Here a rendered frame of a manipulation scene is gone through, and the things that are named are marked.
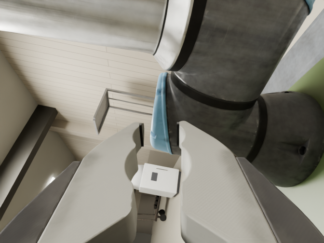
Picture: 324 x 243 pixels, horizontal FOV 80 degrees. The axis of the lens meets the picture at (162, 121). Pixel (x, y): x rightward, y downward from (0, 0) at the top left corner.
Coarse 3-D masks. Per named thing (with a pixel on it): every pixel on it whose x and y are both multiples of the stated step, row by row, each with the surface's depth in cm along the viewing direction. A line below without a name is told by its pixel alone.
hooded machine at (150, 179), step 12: (144, 168) 491; (156, 168) 492; (168, 168) 499; (132, 180) 486; (144, 180) 477; (156, 180) 480; (168, 180) 484; (144, 192) 526; (156, 192) 500; (168, 192) 475
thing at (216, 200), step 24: (192, 144) 10; (216, 144) 10; (192, 168) 8; (216, 168) 8; (240, 168) 8; (192, 192) 7; (216, 192) 7; (240, 192) 7; (192, 216) 6; (216, 216) 6; (240, 216) 6; (264, 216) 6; (192, 240) 7; (216, 240) 6; (240, 240) 6; (264, 240) 5
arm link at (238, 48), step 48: (0, 0) 18; (48, 0) 19; (96, 0) 19; (144, 0) 20; (192, 0) 19; (240, 0) 20; (288, 0) 20; (144, 48) 24; (192, 48) 22; (240, 48) 22; (240, 96) 27
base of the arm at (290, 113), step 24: (264, 96) 36; (288, 96) 35; (264, 120) 32; (288, 120) 32; (312, 120) 31; (264, 144) 32; (288, 144) 32; (312, 144) 30; (264, 168) 34; (288, 168) 32; (312, 168) 31
